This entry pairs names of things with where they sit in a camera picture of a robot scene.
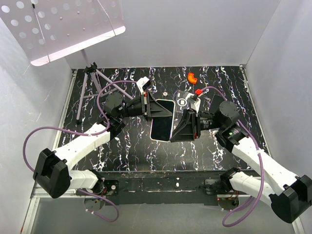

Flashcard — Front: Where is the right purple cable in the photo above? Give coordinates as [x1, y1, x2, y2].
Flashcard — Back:
[199, 86, 265, 227]

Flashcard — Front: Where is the phone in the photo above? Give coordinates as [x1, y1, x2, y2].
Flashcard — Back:
[150, 99, 175, 142]

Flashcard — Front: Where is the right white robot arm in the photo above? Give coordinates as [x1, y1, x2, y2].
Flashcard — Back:
[170, 101, 312, 223]

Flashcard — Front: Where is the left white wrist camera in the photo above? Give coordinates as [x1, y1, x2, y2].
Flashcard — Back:
[136, 77, 151, 94]

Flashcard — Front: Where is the purple cable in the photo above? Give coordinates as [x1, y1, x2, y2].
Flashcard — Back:
[199, 86, 265, 227]
[23, 80, 137, 223]

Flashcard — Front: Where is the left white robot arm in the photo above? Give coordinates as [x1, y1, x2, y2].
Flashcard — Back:
[33, 91, 173, 198]

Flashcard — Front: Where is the black front mounting rail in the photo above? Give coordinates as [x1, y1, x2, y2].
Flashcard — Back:
[73, 170, 256, 205]

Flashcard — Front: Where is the orange curved plastic part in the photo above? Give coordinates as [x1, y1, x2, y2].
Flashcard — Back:
[187, 72, 198, 85]

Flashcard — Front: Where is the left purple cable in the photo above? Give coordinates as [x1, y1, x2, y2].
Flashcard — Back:
[23, 80, 137, 223]

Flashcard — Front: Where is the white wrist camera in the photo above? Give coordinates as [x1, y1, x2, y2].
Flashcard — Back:
[186, 89, 203, 113]
[136, 77, 151, 94]

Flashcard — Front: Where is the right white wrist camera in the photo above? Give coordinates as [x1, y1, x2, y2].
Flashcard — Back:
[186, 89, 203, 113]

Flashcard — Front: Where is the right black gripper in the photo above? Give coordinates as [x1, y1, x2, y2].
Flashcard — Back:
[168, 109, 224, 142]

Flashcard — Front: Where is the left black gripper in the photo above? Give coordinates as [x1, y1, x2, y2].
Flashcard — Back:
[117, 91, 173, 122]

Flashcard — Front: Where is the clear phone case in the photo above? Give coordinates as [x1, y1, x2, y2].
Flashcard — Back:
[174, 90, 190, 113]

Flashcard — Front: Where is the perforated white music stand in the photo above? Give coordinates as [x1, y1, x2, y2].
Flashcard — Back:
[0, 0, 126, 130]

